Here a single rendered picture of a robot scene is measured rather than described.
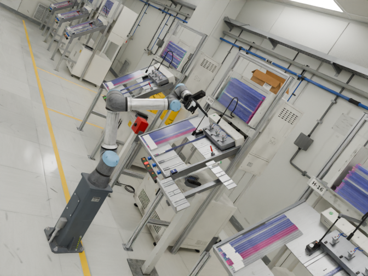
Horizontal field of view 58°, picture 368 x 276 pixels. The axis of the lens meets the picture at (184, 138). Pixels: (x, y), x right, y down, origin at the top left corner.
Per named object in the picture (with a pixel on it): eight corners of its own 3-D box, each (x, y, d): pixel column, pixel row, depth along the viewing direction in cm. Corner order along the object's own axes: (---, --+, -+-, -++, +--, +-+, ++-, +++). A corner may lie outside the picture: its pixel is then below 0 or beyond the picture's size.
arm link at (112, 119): (98, 166, 235) (107, 92, 216) (99, 157, 248) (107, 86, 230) (115, 167, 238) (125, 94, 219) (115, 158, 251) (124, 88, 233)
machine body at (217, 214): (153, 248, 297) (188, 194, 283) (130, 200, 351) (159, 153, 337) (203, 255, 336) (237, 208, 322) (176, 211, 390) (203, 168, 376)
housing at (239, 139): (236, 153, 287) (236, 139, 279) (209, 127, 325) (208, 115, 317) (244, 149, 289) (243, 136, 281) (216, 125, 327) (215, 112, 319)
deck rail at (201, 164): (167, 182, 266) (166, 177, 262) (166, 181, 267) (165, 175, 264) (241, 151, 286) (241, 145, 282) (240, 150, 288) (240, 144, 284)
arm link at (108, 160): (95, 171, 222) (104, 154, 219) (96, 162, 235) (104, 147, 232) (111, 177, 227) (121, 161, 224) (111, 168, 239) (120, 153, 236)
